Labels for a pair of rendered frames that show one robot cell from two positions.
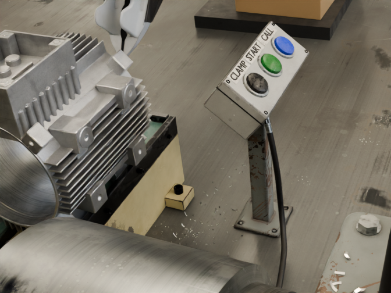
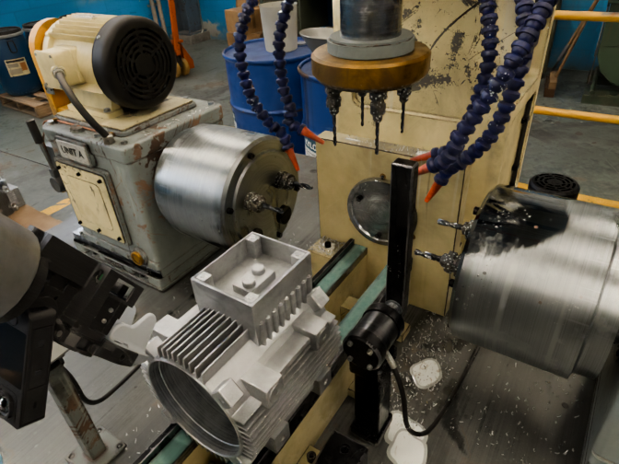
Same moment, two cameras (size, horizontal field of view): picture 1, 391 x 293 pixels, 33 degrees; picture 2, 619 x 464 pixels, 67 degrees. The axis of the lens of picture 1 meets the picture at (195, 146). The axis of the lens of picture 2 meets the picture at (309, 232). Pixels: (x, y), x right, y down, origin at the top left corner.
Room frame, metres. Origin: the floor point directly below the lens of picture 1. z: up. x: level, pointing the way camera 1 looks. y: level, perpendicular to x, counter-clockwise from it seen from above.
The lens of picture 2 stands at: (1.16, 0.33, 1.51)
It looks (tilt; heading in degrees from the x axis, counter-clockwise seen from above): 34 degrees down; 186
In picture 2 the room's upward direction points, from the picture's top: 4 degrees counter-clockwise
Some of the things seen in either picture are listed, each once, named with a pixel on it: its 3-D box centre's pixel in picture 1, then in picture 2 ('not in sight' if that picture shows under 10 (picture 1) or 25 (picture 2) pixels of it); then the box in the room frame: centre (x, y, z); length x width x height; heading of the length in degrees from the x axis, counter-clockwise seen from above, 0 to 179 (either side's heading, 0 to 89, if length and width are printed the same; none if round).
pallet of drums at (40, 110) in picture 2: not in sight; (62, 60); (-3.81, -2.72, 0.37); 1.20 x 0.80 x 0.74; 147
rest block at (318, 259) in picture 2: not in sight; (328, 264); (0.33, 0.28, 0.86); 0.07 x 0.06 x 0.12; 61
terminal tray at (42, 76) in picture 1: (13, 84); (255, 286); (0.70, 0.20, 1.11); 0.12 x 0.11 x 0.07; 150
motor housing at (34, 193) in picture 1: (51, 131); (245, 355); (0.73, 0.18, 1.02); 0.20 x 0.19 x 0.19; 150
